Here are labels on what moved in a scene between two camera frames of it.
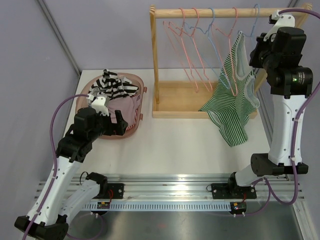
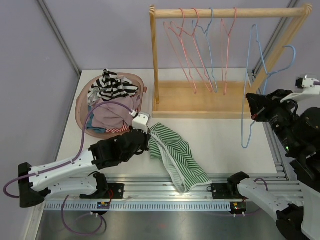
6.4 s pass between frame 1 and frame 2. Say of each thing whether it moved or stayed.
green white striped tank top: moved
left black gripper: moved
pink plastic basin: stayed
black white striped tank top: stayed
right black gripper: moved
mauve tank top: stayed
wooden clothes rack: stayed
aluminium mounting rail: stayed
